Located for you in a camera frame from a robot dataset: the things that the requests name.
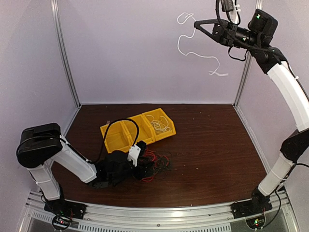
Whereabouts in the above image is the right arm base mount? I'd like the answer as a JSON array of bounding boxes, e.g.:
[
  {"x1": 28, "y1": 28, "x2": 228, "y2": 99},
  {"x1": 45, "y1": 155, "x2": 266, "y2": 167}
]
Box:
[{"x1": 231, "y1": 200, "x2": 273, "y2": 230}]

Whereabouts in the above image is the red cable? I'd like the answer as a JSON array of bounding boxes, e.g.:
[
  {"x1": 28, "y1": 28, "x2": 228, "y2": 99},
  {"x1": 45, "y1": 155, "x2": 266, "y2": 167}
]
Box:
[{"x1": 135, "y1": 148, "x2": 167, "y2": 182}]

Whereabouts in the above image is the front aluminium rail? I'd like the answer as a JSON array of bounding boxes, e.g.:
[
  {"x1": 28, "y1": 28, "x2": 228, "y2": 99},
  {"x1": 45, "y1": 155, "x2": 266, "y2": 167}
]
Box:
[{"x1": 24, "y1": 190, "x2": 297, "y2": 232}]

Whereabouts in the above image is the aluminium frame post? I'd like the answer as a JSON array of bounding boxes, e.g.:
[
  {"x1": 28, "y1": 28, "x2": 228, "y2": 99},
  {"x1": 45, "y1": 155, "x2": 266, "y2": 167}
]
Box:
[
  {"x1": 50, "y1": 0, "x2": 81, "y2": 108},
  {"x1": 234, "y1": 0, "x2": 264, "y2": 107}
]

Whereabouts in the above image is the left aluminium frame post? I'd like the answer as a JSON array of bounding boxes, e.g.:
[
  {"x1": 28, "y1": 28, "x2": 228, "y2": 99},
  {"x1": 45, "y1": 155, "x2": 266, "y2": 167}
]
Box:
[{"x1": 50, "y1": 0, "x2": 81, "y2": 108}]

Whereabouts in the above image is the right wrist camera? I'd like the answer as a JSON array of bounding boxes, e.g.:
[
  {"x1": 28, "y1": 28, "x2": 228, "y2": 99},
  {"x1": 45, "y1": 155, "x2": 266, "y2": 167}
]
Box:
[{"x1": 220, "y1": 0, "x2": 241, "y2": 25}]

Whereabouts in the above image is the green cable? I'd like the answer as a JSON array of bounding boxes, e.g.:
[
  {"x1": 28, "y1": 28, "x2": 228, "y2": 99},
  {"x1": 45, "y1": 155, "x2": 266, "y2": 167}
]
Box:
[{"x1": 144, "y1": 151, "x2": 173, "y2": 180}]

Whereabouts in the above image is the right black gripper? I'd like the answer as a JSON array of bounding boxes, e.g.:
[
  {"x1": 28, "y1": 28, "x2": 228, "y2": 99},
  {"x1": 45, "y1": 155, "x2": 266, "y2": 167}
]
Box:
[{"x1": 193, "y1": 18, "x2": 261, "y2": 50}]

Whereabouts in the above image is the right camera black cable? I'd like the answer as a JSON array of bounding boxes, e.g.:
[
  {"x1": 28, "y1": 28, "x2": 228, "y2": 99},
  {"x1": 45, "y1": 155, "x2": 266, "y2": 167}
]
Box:
[{"x1": 214, "y1": 0, "x2": 252, "y2": 62}]

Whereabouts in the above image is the right aluminium frame post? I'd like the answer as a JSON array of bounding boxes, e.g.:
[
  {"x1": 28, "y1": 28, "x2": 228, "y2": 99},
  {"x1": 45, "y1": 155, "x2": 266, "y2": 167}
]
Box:
[{"x1": 234, "y1": 0, "x2": 264, "y2": 107}]

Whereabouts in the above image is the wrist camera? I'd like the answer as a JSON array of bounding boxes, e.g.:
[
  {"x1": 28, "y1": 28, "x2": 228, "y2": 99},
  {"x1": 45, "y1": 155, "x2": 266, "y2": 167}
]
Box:
[
  {"x1": 220, "y1": 0, "x2": 241, "y2": 25},
  {"x1": 127, "y1": 141, "x2": 147, "y2": 167}
]

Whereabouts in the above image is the left camera black cable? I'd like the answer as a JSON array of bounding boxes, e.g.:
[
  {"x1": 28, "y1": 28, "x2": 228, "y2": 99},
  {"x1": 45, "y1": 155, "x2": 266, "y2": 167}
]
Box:
[{"x1": 91, "y1": 118, "x2": 140, "y2": 164}]

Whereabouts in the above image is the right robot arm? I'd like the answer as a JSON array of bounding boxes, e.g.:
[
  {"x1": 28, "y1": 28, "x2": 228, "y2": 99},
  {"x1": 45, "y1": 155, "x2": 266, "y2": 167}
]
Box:
[{"x1": 194, "y1": 9, "x2": 309, "y2": 214}]

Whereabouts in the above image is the camera black cable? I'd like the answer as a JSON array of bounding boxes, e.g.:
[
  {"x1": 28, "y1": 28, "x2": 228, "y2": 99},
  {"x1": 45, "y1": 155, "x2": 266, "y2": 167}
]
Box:
[
  {"x1": 214, "y1": 0, "x2": 252, "y2": 62},
  {"x1": 91, "y1": 118, "x2": 140, "y2": 164}
]

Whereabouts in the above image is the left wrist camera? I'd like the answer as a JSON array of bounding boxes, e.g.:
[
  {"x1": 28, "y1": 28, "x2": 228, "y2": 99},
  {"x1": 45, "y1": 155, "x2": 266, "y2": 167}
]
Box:
[{"x1": 127, "y1": 141, "x2": 147, "y2": 167}]

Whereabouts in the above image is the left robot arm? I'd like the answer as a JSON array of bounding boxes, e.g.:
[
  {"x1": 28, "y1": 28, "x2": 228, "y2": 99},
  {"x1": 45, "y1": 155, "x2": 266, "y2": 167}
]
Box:
[{"x1": 16, "y1": 123, "x2": 154, "y2": 215}]

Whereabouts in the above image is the long white cable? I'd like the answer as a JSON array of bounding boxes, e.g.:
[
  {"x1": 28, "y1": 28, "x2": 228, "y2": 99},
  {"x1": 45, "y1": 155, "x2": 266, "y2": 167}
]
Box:
[{"x1": 145, "y1": 114, "x2": 169, "y2": 133}]

